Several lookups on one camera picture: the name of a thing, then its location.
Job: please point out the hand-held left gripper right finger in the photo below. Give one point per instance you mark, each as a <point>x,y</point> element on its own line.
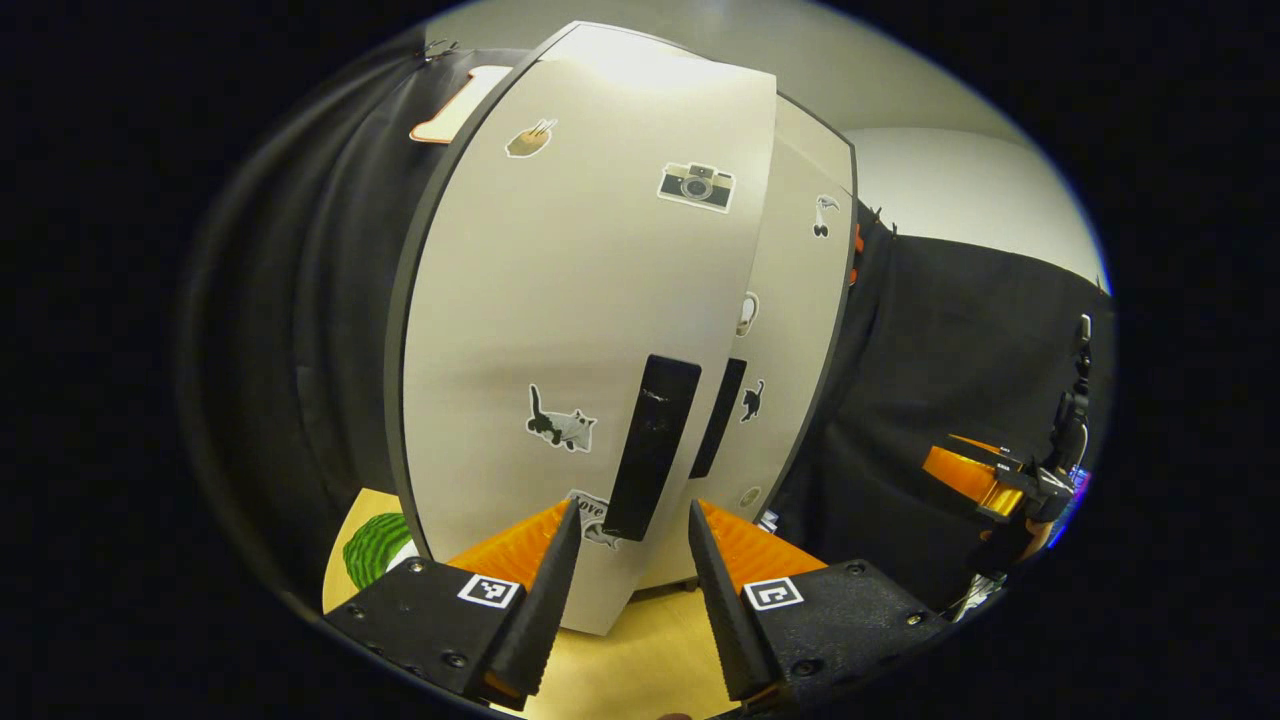
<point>725,620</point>

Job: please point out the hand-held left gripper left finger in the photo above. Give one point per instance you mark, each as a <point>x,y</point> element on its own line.
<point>545,620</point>

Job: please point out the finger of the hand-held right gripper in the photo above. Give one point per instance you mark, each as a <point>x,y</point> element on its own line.
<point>960,478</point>
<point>985,447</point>

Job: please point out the white shoe cabinet door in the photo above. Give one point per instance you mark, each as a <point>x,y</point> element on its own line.
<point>560,300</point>
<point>790,330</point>

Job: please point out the white shoe cabinet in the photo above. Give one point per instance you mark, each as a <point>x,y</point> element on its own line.
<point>393,380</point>

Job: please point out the black backdrop cloth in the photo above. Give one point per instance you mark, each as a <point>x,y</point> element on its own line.
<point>950,330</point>

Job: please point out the green striped slipper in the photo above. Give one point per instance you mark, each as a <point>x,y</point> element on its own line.
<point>372,548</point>

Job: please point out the orange clamp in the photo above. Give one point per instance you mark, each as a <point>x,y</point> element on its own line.
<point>857,245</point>

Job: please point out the black clamp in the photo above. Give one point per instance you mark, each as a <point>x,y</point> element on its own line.
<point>880,216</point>
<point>438,50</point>

